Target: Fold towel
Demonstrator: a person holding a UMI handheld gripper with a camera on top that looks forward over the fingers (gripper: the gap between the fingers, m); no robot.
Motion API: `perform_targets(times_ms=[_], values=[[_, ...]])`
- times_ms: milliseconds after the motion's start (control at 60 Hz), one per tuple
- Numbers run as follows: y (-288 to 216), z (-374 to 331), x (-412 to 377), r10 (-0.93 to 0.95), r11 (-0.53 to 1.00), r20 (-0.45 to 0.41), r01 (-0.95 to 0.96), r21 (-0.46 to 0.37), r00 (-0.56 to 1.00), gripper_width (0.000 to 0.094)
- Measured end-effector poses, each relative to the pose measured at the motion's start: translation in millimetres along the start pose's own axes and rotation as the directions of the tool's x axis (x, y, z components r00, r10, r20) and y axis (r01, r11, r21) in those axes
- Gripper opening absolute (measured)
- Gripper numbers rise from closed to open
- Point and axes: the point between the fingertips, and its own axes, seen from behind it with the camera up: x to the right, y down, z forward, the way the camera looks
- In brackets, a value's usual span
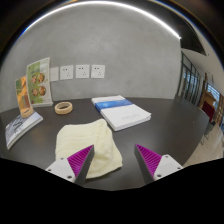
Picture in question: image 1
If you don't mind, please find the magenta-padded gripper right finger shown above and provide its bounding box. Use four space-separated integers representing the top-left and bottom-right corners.
133 143 184 185

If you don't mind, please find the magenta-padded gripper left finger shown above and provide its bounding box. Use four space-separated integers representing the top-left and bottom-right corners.
45 144 96 187

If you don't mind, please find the cream knitted towel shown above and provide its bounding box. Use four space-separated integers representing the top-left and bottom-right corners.
54 118 123 179

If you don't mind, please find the grey photo magazine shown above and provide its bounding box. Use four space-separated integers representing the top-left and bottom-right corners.
4 110 44 150

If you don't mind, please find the white book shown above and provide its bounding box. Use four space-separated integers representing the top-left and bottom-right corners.
99 103 152 132

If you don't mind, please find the blue and white booklet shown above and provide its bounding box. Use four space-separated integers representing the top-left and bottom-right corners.
91 94 134 113

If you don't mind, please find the orange sign on wooden base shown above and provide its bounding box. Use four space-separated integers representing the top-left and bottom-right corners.
14 75 35 119

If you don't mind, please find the dark-framed glass partition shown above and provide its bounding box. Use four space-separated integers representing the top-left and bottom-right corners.
175 49 224 118

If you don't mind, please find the green menu sign stand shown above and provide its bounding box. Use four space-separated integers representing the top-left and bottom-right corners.
26 56 54 108

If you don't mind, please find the curved ceiling light strip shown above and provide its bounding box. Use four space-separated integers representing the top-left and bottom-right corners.
24 0 183 39

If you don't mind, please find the wooden ring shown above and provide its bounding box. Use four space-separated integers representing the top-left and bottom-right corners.
54 101 74 115

